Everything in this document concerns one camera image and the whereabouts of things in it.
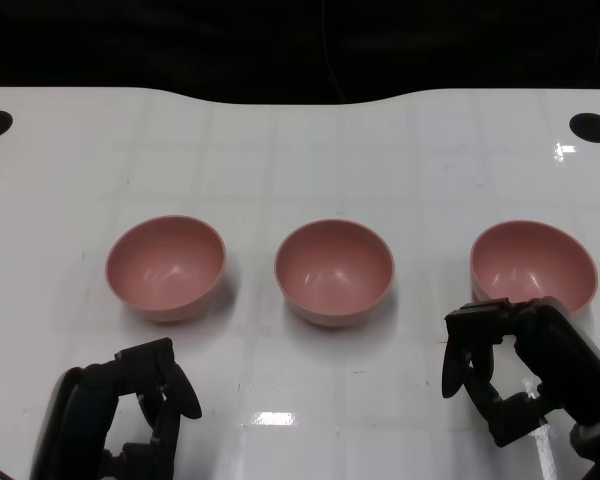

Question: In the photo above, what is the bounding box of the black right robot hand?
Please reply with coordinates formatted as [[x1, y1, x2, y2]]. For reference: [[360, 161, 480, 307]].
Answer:
[[442, 296, 600, 449]]

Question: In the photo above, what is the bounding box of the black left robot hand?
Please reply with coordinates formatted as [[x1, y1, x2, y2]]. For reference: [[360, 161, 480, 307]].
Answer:
[[29, 337, 203, 480]]

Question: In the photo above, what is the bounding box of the pink plastic bowl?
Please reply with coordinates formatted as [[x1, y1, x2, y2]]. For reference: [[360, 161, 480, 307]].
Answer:
[[469, 220, 599, 316], [273, 218, 396, 329], [104, 214, 227, 324]]

